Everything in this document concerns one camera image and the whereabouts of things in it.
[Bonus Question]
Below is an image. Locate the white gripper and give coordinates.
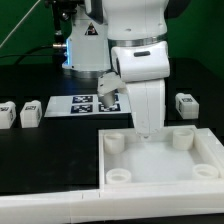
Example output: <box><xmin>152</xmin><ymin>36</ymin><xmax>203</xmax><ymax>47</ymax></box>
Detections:
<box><xmin>97</xmin><ymin>41</ymin><xmax>170</xmax><ymax>137</ymax></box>

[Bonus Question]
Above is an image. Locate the white square table top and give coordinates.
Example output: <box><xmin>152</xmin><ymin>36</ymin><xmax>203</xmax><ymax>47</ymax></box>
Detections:
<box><xmin>99</xmin><ymin>125</ymin><xmax>224</xmax><ymax>189</ymax></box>

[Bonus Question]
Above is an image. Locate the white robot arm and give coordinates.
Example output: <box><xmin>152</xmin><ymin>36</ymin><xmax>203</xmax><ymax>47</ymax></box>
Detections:
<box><xmin>63</xmin><ymin>0</ymin><xmax>170</xmax><ymax>137</ymax></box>

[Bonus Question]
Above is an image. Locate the white sheet with fiducial tags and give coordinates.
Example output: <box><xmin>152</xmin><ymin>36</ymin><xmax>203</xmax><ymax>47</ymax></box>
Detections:
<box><xmin>45</xmin><ymin>93</ymin><xmax>131</xmax><ymax>118</ymax></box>

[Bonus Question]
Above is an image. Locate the white obstacle right wall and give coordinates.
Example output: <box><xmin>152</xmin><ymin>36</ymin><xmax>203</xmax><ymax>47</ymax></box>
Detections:
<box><xmin>202</xmin><ymin>128</ymin><xmax>224</xmax><ymax>158</ymax></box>

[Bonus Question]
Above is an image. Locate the white obstacle wall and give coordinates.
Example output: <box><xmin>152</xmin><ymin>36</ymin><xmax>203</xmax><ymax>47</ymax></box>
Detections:
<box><xmin>0</xmin><ymin>181</ymin><xmax>224</xmax><ymax>224</ymax></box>
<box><xmin>202</xmin><ymin>128</ymin><xmax>224</xmax><ymax>158</ymax></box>

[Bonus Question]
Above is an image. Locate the black camera stand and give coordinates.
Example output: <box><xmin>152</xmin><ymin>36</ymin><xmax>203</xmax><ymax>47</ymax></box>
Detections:
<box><xmin>44</xmin><ymin>0</ymin><xmax>84</xmax><ymax>67</ymax></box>

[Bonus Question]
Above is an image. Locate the white obstacle front wall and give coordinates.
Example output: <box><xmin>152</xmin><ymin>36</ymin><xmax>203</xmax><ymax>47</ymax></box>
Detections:
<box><xmin>0</xmin><ymin>181</ymin><xmax>224</xmax><ymax>224</ymax></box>

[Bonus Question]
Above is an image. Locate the black cable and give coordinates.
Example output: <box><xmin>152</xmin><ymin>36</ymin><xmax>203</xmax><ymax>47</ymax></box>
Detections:
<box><xmin>0</xmin><ymin>46</ymin><xmax>56</xmax><ymax>66</ymax></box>

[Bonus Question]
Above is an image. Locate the grey cable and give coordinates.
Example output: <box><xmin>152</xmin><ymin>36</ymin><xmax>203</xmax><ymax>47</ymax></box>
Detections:
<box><xmin>0</xmin><ymin>0</ymin><xmax>44</xmax><ymax>50</ymax></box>

